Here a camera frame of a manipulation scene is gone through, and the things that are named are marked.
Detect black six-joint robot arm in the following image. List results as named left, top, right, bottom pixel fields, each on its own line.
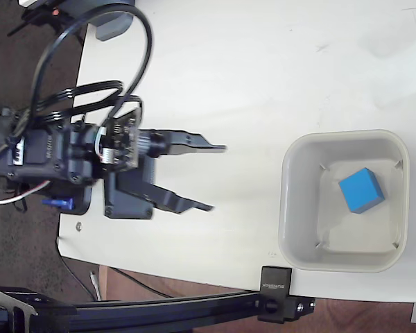
left=0, top=106, right=107, bottom=209

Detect black aluminium rail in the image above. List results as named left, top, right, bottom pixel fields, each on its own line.
left=0, top=284, right=264, bottom=333

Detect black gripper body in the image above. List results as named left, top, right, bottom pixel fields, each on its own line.
left=103, top=128, right=157, bottom=220

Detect white robot wires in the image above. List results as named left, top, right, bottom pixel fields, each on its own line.
left=0, top=180, right=51, bottom=205

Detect black looped camera cable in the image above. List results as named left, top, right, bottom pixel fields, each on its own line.
left=30, top=2, right=154, bottom=135

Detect blue clamp knob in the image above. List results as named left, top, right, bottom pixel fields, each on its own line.
left=40, top=197, right=74, bottom=212

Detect white square plastic bin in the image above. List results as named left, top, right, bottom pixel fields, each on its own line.
left=277, top=129, right=411, bottom=273

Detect gripper camera board with lens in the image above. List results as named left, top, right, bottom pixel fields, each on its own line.
left=96, top=105, right=162, bottom=171

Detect black floor cable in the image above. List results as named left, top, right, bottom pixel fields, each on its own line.
left=56, top=238, right=175, bottom=300

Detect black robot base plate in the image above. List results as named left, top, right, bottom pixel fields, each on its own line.
left=60, top=185, right=93, bottom=216

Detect black tripod with red button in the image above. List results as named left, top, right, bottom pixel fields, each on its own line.
left=6, top=0, right=85, bottom=45

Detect blue cube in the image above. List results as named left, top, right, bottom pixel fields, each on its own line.
left=338, top=166, right=386, bottom=214

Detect gray monitor stand base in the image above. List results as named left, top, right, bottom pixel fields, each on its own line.
left=60, top=0, right=137, bottom=42

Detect black table clamp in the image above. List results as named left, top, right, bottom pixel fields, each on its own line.
left=257, top=266, right=316, bottom=324

